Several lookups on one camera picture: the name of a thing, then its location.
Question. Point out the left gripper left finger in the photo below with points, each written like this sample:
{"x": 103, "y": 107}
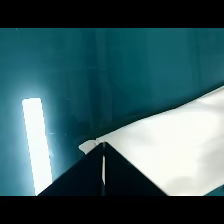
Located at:
{"x": 83, "y": 176}

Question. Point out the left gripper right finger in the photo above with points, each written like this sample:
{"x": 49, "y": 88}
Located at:
{"x": 126, "y": 176}

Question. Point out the cream shirt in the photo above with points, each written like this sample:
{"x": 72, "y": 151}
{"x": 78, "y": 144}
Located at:
{"x": 173, "y": 150}

